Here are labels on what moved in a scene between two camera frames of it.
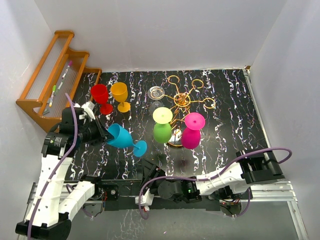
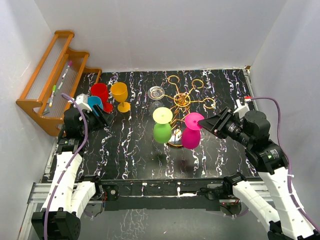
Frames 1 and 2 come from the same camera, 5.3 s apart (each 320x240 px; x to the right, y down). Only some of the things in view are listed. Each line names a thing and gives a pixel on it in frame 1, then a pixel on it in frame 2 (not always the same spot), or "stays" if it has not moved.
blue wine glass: (119, 137) -> (94, 100)
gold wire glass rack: (181, 101) stays
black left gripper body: (92, 132) -> (100, 122)
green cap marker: (54, 88) stays
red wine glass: (99, 92) stays
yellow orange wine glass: (120, 93) stays
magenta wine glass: (190, 135) stays
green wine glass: (162, 130) stays
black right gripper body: (156, 173) -> (229, 116)
